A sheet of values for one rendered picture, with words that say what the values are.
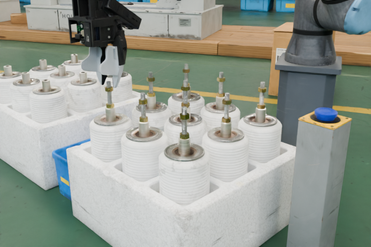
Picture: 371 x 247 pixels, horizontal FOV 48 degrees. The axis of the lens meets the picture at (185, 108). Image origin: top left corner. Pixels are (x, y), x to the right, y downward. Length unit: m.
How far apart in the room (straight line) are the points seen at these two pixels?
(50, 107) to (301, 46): 0.73
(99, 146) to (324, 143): 0.47
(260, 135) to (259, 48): 1.84
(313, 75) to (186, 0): 1.81
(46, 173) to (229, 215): 0.56
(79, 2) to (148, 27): 2.18
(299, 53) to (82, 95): 0.64
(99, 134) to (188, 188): 0.26
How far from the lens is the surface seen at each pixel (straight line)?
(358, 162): 1.40
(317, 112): 0.79
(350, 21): 1.14
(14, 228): 1.08
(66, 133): 1.18
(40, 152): 1.16
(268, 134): 0.91
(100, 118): 0.95
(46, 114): 1.18
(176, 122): 0.91
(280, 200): 0.97
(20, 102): 1.28
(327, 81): 1.28
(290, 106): 1.30
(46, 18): 3.45
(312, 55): 1.27
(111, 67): 0.88
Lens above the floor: 0.59
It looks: 19 degrees down
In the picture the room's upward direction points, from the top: straight up
